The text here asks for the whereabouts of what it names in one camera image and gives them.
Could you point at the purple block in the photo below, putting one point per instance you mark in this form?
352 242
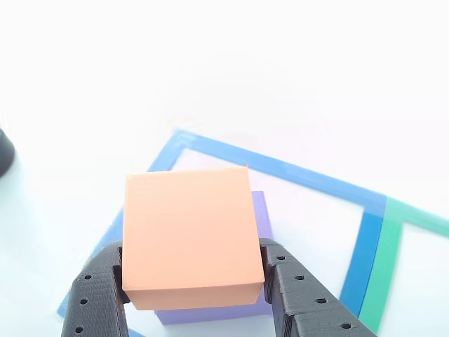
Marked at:
261 217

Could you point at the orange block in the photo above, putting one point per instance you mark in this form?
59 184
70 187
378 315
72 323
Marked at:
189 231

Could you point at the blue tape square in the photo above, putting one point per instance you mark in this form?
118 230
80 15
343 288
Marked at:
363 259

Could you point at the green tape square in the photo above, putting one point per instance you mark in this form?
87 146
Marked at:
382 267

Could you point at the black camera tripod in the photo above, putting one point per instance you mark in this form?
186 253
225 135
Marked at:
5 154

